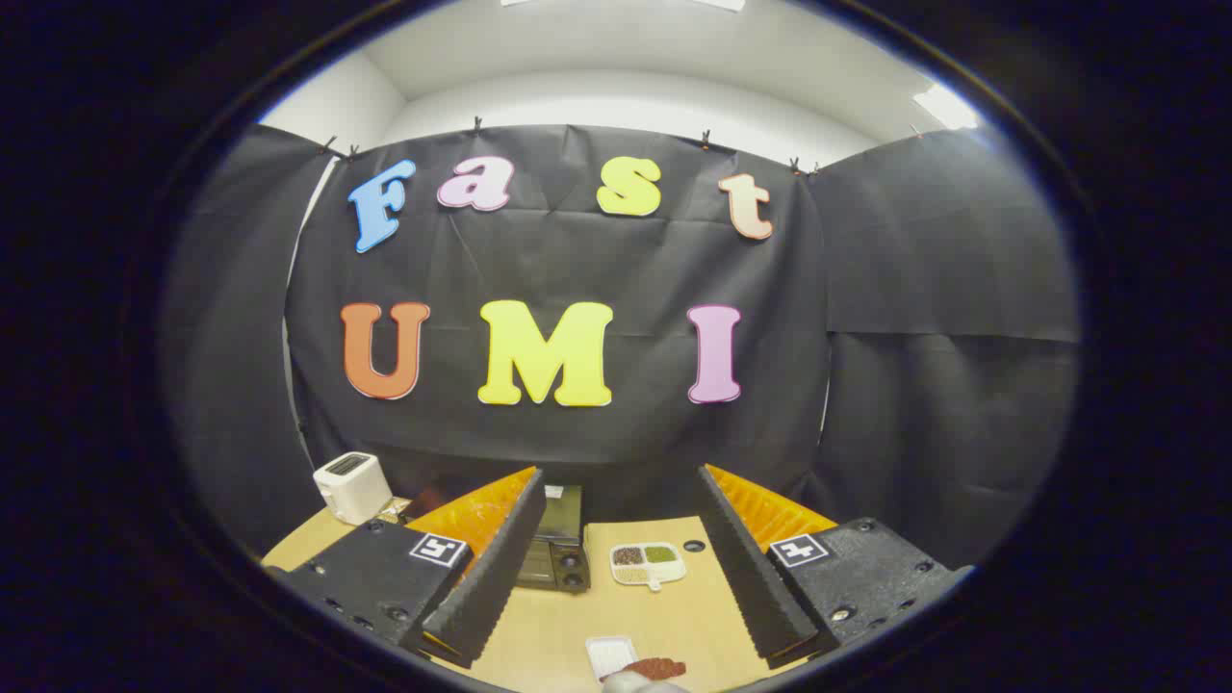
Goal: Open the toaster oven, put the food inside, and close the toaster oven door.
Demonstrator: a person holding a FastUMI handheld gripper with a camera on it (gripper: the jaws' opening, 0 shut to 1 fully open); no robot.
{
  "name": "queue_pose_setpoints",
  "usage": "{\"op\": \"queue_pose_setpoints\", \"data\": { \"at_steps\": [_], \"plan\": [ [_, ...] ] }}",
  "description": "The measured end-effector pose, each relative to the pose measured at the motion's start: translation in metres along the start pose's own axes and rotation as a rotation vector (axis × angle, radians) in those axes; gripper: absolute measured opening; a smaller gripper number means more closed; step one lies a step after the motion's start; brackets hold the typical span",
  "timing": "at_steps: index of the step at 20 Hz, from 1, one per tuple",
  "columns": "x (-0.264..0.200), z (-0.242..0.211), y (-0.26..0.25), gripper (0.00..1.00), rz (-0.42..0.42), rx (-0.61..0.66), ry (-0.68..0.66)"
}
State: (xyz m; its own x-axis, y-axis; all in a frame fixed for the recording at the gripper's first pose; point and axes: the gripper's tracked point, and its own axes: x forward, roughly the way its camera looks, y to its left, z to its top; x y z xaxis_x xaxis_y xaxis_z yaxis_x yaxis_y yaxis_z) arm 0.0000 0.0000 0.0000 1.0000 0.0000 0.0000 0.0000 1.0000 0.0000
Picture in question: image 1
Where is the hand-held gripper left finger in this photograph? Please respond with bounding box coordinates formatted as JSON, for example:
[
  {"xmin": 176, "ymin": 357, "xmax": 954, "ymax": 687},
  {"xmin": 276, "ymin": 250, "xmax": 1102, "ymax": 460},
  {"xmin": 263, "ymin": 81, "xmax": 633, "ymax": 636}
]
[{"xmin": 265, "ymin": 466, "xmax": 547, "ymax": 669}]

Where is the black toaster oven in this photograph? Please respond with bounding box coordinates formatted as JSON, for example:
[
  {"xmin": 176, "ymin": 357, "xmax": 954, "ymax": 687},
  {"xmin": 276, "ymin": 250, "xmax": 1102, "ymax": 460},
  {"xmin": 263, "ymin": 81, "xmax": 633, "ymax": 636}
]
[{"xmin": 402, "ymin": 481, "xmax": 591, "ymax": 593}]

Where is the ceiling light panel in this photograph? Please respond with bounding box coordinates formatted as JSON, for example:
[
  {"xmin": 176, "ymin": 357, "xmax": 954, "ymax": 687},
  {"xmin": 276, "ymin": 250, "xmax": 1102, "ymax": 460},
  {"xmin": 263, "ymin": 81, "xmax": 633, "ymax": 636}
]
[{"xmin": 912, "ymin": 85, "xmax": 980, "ymax": 131}]

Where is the white pop-up toaster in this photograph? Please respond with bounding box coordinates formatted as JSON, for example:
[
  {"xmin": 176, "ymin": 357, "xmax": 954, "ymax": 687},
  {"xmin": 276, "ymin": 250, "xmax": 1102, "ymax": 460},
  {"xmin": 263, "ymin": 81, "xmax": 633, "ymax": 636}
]
[{"xmin": 313, "ymin": 450, "xmax": 393, "ymax": 526}]

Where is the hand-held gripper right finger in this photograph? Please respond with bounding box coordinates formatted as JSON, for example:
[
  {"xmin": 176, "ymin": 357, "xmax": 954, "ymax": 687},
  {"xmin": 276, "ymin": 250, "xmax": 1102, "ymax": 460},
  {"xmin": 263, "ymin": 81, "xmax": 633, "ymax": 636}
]
[{"xmin": 695, "ymin": 464, "xmax": 973, "ymax": 670}]

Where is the white divided dish of beans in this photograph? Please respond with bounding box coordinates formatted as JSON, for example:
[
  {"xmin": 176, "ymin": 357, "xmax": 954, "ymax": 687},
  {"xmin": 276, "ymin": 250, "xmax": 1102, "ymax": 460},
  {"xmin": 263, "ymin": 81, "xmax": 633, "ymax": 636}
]
[{"xmin": 609, "ymin": 542, "xmax": 687, "ymax": 591}]

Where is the white rectangular food tray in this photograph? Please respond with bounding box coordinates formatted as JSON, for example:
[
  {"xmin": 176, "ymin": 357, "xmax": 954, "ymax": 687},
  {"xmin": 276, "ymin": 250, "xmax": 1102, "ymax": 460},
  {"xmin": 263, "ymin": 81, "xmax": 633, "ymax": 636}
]
[{"xmin": 585, "ymin": 634, "xmax": 638, "ymax": 682}]

